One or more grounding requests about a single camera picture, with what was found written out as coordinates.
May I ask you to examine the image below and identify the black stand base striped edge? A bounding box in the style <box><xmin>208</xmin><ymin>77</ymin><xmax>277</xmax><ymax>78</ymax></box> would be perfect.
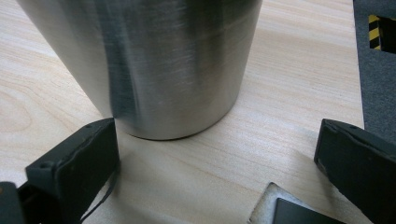
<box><xmin>368</xmin><ymin>13</ymin><xmax>396</xmax><ymax>54</ymax></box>

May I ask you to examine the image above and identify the brushed steel cup with straw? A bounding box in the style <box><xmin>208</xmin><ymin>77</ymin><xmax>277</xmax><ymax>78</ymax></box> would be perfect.
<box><xmin>16</xmin><ymin>0</ymin><xmax>264</xmax><ymax>141</ymax></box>

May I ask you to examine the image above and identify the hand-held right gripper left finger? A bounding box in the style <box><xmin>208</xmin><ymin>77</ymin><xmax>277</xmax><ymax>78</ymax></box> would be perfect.
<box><xmin>18</xmin><ymin>117</ymin><xmax>121</xmax><ymax>224</ymax></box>

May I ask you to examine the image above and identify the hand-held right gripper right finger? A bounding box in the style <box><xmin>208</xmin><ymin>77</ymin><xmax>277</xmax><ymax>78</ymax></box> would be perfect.
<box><xmin>313</xmin><ymin>118</ymin><xmax>396</xmax><ymax>224</ymax></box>

